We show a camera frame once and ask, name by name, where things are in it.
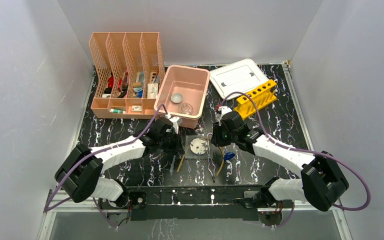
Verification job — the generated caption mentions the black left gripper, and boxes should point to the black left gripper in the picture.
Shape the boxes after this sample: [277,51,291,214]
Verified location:
[158,130,185,156]

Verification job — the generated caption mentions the blue base graduated cylinder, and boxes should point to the blue base graduated cylinder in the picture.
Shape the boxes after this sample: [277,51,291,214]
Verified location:
[223,152,236,161]

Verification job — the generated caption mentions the clear plastic pipette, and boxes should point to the clear plastic pipette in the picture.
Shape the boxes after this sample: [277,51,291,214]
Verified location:
[169,154,177,175]

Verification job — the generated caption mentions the yellow rubber tube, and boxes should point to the yellow rubber tube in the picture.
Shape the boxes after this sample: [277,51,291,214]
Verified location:
[176,154,186,173]

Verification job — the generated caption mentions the clear glass flask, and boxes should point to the clear glass flask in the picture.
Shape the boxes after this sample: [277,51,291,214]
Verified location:
[177,102,194,115]

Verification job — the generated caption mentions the white evaporating dish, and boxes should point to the white evaporating dish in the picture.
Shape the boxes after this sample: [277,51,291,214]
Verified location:
[170,93,184,104]

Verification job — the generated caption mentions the pink plastic bin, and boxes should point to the pink plastic bin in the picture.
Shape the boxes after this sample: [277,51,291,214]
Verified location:
[154,65,210,129]

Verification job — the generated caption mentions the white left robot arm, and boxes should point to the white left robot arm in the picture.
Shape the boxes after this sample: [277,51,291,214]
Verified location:
[54,116,182,208]

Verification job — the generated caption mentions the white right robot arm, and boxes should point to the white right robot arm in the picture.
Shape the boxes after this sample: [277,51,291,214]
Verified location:
[210,106,349,212]

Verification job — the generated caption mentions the metal crucible tongs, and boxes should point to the metal crucible tongs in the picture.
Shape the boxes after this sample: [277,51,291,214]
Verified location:
[206,132,216,183]

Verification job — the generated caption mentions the yellow test tube rack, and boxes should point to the yellow test tube rack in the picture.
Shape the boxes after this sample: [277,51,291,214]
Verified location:
[233,79,277,120]

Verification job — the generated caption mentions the white container lid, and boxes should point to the white container lid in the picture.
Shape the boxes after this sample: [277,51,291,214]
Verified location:
[210,58,269,100]

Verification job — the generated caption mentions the pink desk organizer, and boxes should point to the pink desk organizer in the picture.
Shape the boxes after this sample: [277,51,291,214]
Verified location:
[89,32,166,119]

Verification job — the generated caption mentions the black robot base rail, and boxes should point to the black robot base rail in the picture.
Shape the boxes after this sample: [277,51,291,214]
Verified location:
[98,185,292,224]

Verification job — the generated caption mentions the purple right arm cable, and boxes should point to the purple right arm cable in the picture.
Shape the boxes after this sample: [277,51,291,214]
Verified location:
[219,91,372,229]

